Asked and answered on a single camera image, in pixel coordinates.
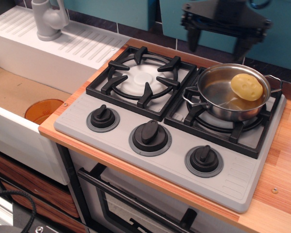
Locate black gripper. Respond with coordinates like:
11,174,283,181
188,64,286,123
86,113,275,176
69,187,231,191
181,0,273,62

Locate stainless steel pot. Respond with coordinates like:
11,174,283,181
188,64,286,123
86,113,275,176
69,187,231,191
182,64,283,122

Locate yellow toy potato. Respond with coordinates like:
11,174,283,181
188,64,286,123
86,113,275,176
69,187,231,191
230,73,263,101

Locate grey toy stove top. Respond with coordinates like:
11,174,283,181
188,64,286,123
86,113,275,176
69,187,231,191
53,63,287,214

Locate black middle stove knob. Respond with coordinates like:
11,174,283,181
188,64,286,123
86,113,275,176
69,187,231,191
129,120,172,157

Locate black stove knob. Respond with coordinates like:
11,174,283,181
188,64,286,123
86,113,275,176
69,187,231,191
86,104,120,133
185,145,224,178
129,120,172,157

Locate black right stove knob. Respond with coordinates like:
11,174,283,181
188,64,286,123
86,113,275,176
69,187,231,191
185,145,224,178

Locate black left stove knob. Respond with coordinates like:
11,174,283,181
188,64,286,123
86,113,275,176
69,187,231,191
86,104,120,133

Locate black left burner grate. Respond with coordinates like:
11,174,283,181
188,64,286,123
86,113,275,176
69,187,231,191
86,46,197,121

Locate black burner grate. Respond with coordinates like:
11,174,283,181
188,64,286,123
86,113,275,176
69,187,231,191
86,46,197,121
165,69,286,159

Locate white right burner cap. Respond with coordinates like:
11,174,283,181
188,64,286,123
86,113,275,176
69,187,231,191
196,111,243,129

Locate white burner cap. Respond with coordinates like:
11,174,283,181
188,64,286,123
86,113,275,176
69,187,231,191
117,65,165,96
196,111,243,129

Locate white left burner cap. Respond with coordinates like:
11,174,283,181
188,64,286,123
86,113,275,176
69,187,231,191
117,65,165,96

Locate black right burner grate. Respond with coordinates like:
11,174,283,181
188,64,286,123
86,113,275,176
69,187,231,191
165,69,286,159

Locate grey toy faucet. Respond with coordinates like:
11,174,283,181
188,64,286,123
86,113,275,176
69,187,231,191
32,0,69,41

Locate white toy sink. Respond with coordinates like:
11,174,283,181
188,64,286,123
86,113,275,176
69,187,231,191
0,6,129,185

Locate wooden drawer fronts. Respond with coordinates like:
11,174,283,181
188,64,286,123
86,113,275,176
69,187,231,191
0,152,86,233

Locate oven door with black handle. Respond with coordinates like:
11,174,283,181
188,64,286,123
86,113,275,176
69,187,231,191
77,163,248,233

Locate black braided cable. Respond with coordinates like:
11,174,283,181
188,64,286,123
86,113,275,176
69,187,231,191
0,190,37,233

